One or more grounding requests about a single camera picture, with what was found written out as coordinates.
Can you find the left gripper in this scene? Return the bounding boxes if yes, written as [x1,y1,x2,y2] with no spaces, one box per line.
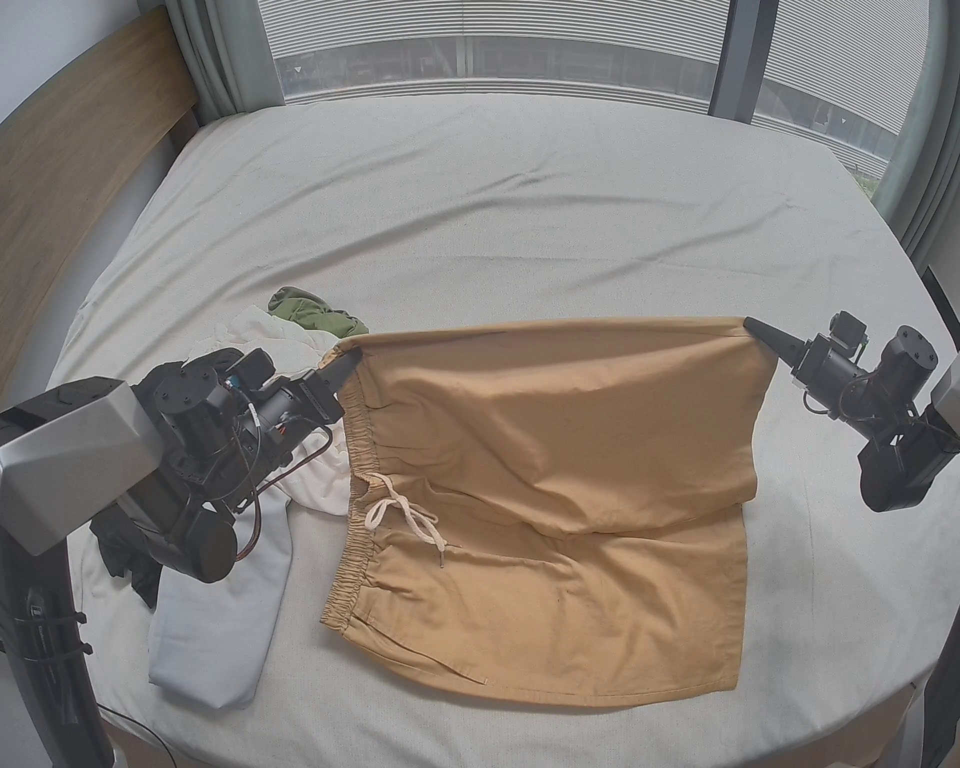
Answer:
[249,366,348,453]

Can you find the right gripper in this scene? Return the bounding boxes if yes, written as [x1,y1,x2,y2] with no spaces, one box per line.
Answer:
[789,332,860,400]

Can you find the tan shorts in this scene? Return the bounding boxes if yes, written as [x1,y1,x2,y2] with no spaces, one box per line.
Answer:
[321,315,774,710]

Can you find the bed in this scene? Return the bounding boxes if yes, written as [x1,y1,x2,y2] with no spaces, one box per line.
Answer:
[0,7,960,768]

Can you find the white garment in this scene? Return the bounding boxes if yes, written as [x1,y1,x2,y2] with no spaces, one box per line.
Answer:
[186,307,354,519]

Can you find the green garment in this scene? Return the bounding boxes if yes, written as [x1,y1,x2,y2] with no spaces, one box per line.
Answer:
[268,286,370,339]

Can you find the black T-shirt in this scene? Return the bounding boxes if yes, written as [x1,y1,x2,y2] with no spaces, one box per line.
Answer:
[90,510,164,609]

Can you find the pale grey garment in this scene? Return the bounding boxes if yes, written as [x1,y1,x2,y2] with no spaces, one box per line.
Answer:
[147,495,292,710]

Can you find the grey-green curtain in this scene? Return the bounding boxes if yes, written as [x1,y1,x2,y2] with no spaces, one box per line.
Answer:
[161,0,290,130]
[873,0,960,265]

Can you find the window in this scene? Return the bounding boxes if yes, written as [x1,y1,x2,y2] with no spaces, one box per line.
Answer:
[255,0,931,198]

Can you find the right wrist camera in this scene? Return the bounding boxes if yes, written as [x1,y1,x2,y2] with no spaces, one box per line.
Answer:
[827,309,868,355]

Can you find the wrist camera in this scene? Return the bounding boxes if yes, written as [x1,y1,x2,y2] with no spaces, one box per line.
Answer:
[227,348,276,391]
[827,309,868,355]

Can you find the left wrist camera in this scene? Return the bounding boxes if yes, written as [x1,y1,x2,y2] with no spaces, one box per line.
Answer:
[227,348,276,391]

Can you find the black cable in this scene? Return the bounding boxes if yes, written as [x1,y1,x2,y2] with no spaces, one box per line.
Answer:
[96,703,175,768]

